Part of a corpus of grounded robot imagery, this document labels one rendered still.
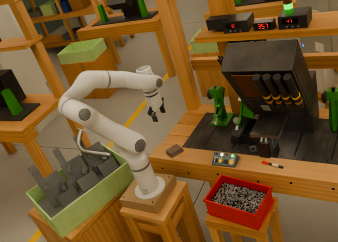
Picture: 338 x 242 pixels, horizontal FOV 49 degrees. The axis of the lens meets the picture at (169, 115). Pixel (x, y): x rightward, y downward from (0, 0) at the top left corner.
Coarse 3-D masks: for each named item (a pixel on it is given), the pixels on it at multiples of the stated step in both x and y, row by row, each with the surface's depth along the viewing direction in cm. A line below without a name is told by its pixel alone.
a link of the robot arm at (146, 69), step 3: (141, 66) 204; (144, 66) 202; (147, 66) 202; (138, 69) 201; (141, 69) 200; (144, 69) 199; (147, 69) 199; (150, 69) 201; (138, 72) 200; (141, 72) 199; (144, 72) 199; (147, 72) 200; (150, 72) 201; (144, 90) 205; (147, 90) 204; (150, 90) 204; (153, 90) 205
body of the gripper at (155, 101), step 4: (148, 96) 208; (152, 96) 207; (156, 96) 210; (160, 96) 214; (148, 100) 208; (152, 100) 208; (156, 100) 210; (160, 100) 214; (148, 104) 209; (152, 104) 208; (156, 104) 211; (160, 104) 215; (148, 108) 211; (152, 108) 209; (156, 108) 211
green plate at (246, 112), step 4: (240, 104) 221; (240, 108) 222; (244, 108) 222; (240, 112) 224; (244, 112) 224; (248, 112) 223; (252, 112) 221; (240, 116) 226; (244, 116) 226; (248, 116) 225; (252, 116) 223
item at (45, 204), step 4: (88, 168) 273; (112, 172) 261; (100, 176) 261; (100, 180) 257; (96, 184) 254; (80, 192) 251; (84, 192) 250; (44, 200) 255; (48, 200) 254; (40, 204) 253; (44, 204) 251; (48, 204) 250; (68, 204) 244; (44, 208) 248; (48, 208) 247; (52, 208) 245; (56, 208) 244; (60, 208) 243; (48, 212) 243; (52, 212) 242; (56, 212) 241; (52, 216) 239
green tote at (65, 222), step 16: (64, 176) 264; (112, 176) 241; (128, 176) 250; (32, 192) 251; (96, 192) 236; (112, 192) 244; (64, 208) 224; (80, 208) 231; (96, 208) 239; (64, 224) 226
